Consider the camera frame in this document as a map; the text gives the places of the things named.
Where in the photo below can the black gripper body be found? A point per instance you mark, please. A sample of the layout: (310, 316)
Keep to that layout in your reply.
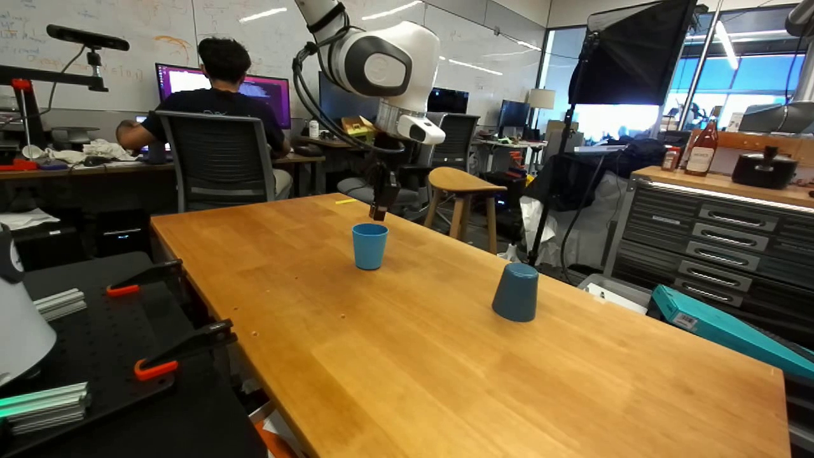
(384, 187)

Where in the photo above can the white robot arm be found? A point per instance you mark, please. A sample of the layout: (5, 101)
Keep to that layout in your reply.
(395, 67)

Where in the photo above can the upright blue cup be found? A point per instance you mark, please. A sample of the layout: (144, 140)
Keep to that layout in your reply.
(370, 243)

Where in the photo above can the overturned dark blue cup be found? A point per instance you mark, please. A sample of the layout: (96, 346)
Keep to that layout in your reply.
(516, 293)

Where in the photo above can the round wooden stool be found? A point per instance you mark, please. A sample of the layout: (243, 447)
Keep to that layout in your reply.
(461, 189)

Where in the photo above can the black office chair background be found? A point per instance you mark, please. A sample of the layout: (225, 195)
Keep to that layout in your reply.
(453, 148)

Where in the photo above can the grey mesh office chair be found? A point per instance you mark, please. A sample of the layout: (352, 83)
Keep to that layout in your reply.
(220, 159)

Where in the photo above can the seated person in black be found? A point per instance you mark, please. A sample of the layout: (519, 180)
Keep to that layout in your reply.
(225, 64)

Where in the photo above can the purple computer monitor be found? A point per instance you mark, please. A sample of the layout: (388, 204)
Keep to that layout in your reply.
(269, 89)

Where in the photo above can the black softbox light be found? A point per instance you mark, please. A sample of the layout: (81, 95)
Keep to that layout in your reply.
(628, 54)

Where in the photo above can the black side table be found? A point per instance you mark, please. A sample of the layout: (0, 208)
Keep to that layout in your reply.
(184, 415)

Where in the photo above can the teal plastic case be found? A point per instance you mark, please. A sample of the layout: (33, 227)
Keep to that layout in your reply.
(730, 331)

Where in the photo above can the grey drawer cabinet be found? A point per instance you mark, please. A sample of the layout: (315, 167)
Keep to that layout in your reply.
(737, 247)

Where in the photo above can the white lamp shade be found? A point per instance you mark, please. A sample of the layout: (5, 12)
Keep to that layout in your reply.
(24, 331)

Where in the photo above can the orange handled clamp rear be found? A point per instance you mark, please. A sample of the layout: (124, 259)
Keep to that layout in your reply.
(137, 280)

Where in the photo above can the orange handled clamp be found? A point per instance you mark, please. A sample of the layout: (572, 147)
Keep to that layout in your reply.
(205, 345)
(137, 280)

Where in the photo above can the orange handled clamp front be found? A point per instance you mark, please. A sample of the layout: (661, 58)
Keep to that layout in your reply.
(205, 345)

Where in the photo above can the black camera on boom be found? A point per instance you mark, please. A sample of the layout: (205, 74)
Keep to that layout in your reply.
(86, 40)

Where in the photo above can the aluminium rail stack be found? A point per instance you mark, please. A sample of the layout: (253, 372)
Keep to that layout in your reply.
(43, 409)

